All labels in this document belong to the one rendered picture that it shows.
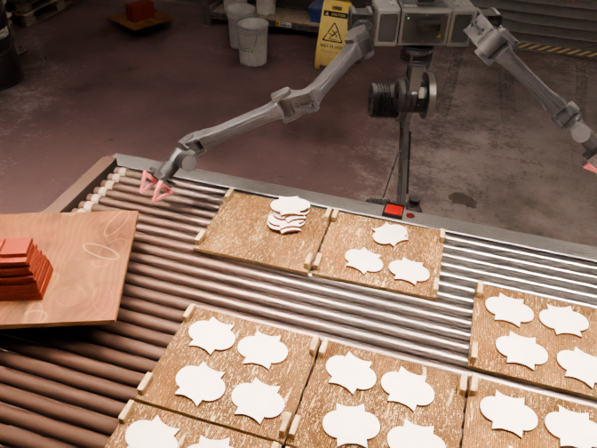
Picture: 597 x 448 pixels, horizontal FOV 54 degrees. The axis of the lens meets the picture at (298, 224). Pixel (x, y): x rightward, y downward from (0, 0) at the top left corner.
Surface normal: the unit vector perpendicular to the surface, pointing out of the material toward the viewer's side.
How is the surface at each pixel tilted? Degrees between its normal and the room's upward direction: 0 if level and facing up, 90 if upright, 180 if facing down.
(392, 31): 90
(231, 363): 0
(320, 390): 0
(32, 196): 0
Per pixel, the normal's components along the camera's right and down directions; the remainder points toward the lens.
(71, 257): 0.03, -0.78
